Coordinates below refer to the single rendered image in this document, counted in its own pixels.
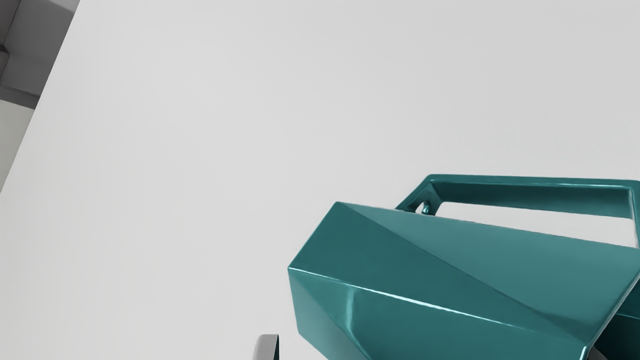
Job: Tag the teal faceted mug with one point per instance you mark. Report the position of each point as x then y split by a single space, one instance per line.
450 280

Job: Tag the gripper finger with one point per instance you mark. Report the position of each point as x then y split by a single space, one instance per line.
266 348

